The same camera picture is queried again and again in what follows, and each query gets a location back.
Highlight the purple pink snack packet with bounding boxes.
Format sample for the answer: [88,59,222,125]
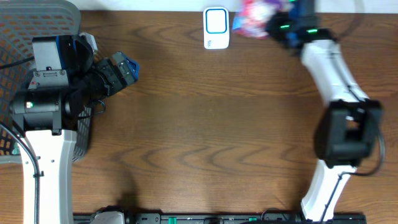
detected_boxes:
[233,0,293,39]

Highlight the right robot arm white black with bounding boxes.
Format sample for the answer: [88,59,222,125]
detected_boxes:
[266,0,386,223]

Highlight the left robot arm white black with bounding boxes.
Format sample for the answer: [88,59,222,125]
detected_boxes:
[10,33,139,223]

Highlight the white barcode scanner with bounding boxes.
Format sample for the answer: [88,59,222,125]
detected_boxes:
[203,7,230,50]

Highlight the grey plastic mesh basket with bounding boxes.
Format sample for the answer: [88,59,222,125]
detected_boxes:
[0,0,94,164]

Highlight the black mounting rail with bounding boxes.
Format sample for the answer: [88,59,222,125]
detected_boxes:
[73,212,368,224]

